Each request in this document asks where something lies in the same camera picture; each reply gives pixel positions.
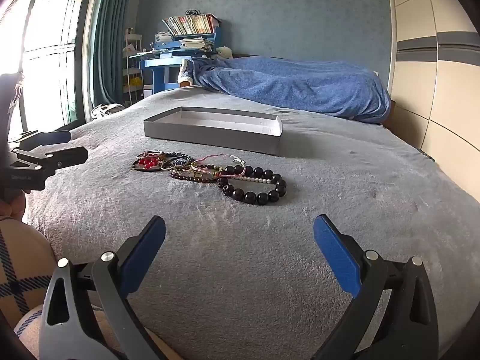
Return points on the grey bed blanket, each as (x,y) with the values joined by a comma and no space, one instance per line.
(337,195)

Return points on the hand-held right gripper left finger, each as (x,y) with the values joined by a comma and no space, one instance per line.
(144,249)

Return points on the stack of papers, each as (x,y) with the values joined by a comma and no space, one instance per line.
(197,44)

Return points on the teal curtain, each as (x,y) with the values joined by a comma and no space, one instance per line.
(112,37)

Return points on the blue fleece blanket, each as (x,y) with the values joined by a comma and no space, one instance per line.
(300,86)

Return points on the grey shallow cardboard box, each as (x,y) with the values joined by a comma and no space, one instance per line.
(210,137)

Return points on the person's left hand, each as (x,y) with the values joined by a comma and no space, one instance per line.
(13,206)

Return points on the white object on floor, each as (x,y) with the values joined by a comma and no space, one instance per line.
(107,110)

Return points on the blue desk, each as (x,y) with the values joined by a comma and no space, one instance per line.
(161,63)

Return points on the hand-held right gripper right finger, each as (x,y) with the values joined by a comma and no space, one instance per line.
(335,251)

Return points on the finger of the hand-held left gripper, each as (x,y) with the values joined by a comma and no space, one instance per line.
(56,137)
(71,155)

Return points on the row of books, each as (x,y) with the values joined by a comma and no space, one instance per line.
(191,24)

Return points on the beige plaid clothing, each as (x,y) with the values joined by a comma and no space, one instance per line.
(22,262)

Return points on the white plush toy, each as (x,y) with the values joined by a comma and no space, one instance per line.
(224,51)

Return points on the beige wardrobe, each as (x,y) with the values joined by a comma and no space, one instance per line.
(431,82)

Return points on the black framed window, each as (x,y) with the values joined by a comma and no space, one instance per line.
(48,52)

